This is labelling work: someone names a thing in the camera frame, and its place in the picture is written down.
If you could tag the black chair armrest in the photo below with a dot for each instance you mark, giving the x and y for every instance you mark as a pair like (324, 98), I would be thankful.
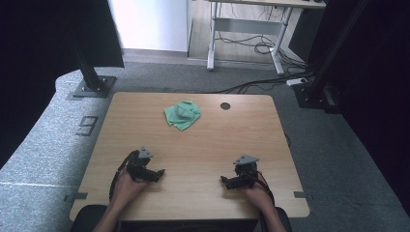
(87, 219)
(286, 219)

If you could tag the black box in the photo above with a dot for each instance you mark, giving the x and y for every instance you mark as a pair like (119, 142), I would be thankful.
(304, 35)

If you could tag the black round table grommet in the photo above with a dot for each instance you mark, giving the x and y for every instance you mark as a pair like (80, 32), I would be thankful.
(225, 106)

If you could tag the dark curtain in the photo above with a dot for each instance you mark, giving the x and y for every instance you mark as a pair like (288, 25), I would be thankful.
(38, 48)
(380, 80)

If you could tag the person's right hand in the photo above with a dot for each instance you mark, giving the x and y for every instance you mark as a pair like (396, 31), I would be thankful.
(257, 196)

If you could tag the white power strip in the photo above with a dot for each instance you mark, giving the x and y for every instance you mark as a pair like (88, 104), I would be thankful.
(296, 81)

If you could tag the white desk frame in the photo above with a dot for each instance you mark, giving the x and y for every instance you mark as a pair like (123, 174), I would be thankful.
(246, 26)

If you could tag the person's left hand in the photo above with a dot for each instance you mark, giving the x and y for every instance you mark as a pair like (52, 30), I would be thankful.
(127, 190)

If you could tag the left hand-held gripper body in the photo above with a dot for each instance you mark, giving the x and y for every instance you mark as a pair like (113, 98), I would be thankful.
(138, 164)

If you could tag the black metal stand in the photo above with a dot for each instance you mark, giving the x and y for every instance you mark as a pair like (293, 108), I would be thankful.
(92, 84)
(317, 87)

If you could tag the green cloth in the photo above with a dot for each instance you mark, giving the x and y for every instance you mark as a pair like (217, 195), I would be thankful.
(182, 114)

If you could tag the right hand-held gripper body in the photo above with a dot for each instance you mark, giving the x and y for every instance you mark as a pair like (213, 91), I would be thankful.
(247, 170)

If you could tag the white panel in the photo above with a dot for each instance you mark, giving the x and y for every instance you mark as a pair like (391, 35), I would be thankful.
(151, 24)

